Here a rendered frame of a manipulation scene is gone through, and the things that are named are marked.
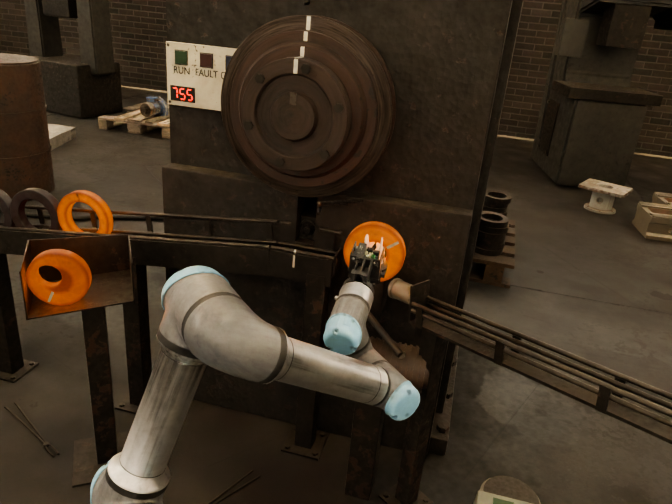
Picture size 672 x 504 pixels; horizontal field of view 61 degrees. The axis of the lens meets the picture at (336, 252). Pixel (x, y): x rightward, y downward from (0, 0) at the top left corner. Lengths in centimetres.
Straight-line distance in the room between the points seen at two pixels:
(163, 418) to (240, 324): 26
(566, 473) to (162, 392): 152
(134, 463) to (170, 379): 18
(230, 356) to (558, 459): 156
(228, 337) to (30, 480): 126
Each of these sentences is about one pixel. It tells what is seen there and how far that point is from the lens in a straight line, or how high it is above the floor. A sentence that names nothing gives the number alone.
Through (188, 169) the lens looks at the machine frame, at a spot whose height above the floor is 87.
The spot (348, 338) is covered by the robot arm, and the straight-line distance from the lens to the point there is 115.
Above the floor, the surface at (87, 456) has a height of 1.
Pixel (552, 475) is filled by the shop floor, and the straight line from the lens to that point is 219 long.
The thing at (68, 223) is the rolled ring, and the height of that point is 66.
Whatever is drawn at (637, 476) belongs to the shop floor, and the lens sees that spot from 233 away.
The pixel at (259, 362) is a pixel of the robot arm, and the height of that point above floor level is 87.
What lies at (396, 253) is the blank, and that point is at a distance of 142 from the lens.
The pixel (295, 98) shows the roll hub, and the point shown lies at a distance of 147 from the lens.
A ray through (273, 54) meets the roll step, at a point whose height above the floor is 125.
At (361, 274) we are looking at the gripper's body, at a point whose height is 86.
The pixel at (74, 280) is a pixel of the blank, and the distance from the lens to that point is 164.
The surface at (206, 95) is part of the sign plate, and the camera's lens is 181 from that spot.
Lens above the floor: 139
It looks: 23 degrees down
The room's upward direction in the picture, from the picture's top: 5 degrees clockwise
